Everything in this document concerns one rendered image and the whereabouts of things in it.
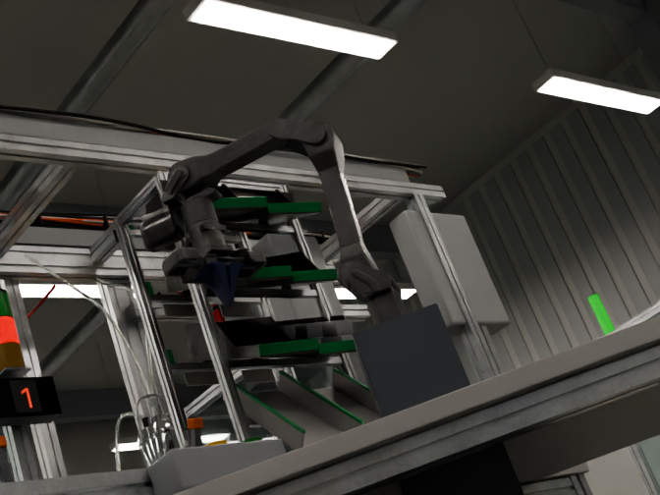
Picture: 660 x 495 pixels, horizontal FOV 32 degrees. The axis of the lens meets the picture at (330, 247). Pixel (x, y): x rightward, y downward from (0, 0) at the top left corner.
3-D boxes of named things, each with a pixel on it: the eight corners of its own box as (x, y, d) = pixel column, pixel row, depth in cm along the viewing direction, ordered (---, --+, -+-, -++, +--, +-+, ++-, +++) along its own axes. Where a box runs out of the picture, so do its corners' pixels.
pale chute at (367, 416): (416, 438, 220) (419, 415, 219) (360, 448, 212) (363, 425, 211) (333, 388, 242) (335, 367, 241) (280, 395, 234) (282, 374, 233)
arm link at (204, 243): (254, 221, 205) (235, 239, 208) (168, 215, 192) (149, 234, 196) (269, 261, 201) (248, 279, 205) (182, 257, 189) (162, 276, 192)
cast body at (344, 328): (359, 349, 228) (356, 313, 228) (343, 351, 225) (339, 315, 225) (331, 351, 234) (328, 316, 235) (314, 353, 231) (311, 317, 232)
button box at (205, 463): (294, 473, 176) (282, 436, 179) (183, 487, 162) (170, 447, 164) (268, 491, 180) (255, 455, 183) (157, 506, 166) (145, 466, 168)
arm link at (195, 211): (221, 189, 205) (176, 210, 206) (209, 177, 200) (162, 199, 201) (233, 222, 202) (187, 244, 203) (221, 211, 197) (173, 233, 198)
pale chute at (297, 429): (360, 444, 209) (363, 420, 208) (301, 455, 202) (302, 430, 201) (279, 391, 232) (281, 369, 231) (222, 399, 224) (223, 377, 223)
